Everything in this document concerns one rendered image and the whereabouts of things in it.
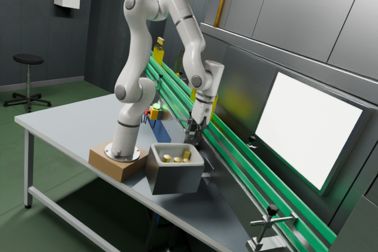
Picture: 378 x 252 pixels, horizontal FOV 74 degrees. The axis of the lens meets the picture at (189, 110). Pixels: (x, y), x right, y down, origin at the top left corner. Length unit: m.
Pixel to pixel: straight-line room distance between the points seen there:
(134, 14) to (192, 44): 0.28
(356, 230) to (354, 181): 0.45
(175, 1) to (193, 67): 0.30
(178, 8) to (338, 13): 0.59
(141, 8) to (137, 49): 0.18
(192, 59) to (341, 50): 0.53
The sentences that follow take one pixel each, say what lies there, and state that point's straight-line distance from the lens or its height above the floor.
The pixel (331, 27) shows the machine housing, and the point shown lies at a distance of 1.10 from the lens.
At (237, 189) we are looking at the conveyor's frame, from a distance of 1.08.
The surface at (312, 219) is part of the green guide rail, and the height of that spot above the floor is 1.12.
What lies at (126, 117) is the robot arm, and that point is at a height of 1.07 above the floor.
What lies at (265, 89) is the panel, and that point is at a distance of 1.23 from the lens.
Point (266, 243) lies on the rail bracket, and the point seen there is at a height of 1.03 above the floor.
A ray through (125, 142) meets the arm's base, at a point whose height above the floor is 0.94.
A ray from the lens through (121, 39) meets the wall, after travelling 4.37.
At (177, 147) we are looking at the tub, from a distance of 1.27.
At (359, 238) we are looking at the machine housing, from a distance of 0.56.
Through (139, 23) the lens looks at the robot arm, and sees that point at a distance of 1.17.
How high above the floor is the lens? 1.62
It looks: 21 degrees down
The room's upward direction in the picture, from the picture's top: 15 degrees clockwise
